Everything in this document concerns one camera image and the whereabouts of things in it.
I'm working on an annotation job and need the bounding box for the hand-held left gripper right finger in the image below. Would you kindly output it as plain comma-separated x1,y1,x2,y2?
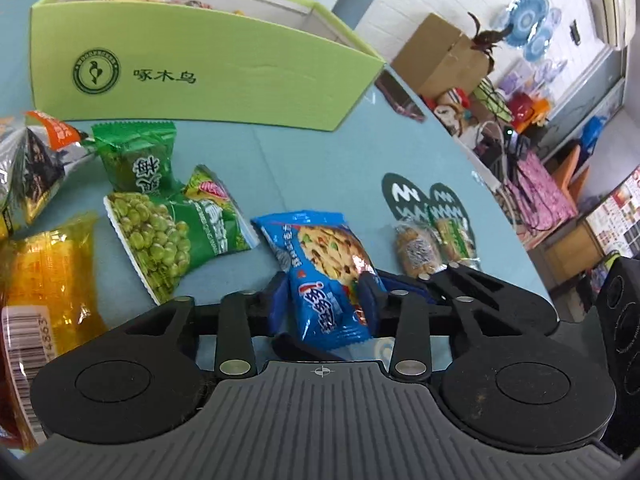
356,272,525,381

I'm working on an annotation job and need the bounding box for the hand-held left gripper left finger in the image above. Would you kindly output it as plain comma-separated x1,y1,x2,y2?
117,272,293,379

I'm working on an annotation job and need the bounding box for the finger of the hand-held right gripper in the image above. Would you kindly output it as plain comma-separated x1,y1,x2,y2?
379,261,559,339

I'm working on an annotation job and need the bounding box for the blue cookie packet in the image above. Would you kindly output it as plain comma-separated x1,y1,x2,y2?
250,212,388,352

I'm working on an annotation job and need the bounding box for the green pea snack bag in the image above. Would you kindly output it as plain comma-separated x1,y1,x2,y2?
103,165,261,306

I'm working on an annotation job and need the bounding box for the green plum candy packet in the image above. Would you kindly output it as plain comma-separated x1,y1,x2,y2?
91,122,183,196

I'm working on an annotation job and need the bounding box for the yellow translucent snack packet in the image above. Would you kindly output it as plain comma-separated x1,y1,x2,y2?
0,212,108,453

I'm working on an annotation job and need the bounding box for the green cardboard box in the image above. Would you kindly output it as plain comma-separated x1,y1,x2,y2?
27,0,387,132

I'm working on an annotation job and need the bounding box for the pink floral cloth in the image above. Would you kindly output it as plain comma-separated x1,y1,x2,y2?
502,152,578,233

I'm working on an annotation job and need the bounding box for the colourful printed board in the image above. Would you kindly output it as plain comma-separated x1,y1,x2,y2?
585,170,640,257

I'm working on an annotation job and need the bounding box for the orange chair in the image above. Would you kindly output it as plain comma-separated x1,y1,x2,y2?
550,145,592,206

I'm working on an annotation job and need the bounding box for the blue plastic stool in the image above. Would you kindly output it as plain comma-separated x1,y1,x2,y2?
580,115,609,154

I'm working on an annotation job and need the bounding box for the red vase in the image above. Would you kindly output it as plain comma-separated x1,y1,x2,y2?
510,92,534,119

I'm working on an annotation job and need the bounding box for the plush doll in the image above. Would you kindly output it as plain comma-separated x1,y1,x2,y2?
432,87,473,134

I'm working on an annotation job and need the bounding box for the smartphone with pink case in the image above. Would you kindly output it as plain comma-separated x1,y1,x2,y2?
375,70,427,122

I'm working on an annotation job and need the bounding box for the green black patterned bag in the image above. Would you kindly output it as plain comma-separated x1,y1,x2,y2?
472,77,516,121

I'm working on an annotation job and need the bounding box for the purple picture card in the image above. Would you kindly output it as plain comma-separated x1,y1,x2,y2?
500,70,526,98

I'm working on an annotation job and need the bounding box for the brown cardboard box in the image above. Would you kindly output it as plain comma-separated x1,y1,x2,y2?
391,12,493,106

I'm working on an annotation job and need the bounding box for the small blue paper fan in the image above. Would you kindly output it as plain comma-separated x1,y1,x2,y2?
525,25,557,61

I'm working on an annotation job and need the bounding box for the dark dried plant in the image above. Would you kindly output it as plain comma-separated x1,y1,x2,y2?
467,10,516,61

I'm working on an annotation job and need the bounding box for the large blue paper fan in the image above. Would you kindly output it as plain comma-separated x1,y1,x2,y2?
502,0,548,43

